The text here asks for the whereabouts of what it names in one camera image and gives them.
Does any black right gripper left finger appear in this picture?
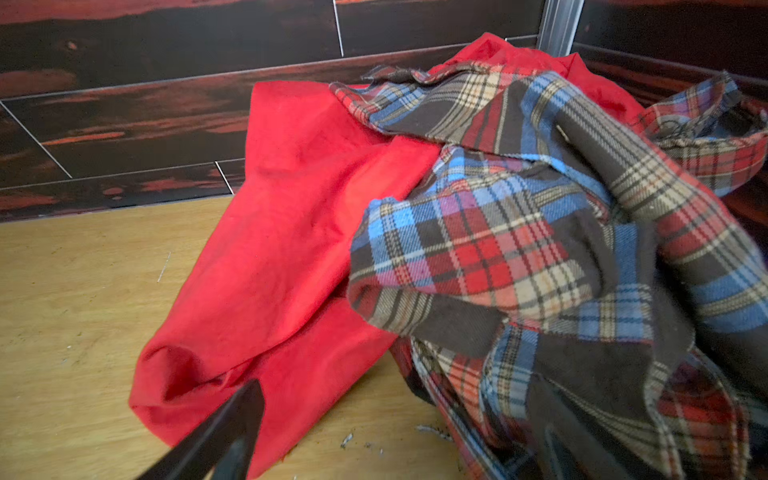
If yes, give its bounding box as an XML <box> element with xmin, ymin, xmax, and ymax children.
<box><xmin>138</xmin><ymin>380</ymin><xmax>264</xmax><ymax>480</ymax></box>

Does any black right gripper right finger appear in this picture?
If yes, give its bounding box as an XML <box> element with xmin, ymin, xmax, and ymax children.
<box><xmin>528</xmin><ymin>383</ymin><xmax>631</xmax><ymax>479</ymax></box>

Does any plain red cloth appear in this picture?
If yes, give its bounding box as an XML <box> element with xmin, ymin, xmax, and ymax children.
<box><xmin>128</xmin><ymin>32</ymin><xmax>646</xmax><ymax>479</ymax></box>

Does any multicolour tartan plaid cloth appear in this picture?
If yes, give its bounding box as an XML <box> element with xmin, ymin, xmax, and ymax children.
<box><xmin>332</xmin><ymin>62</ymin><xmax>767</xmax><ymax>479</ymax></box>

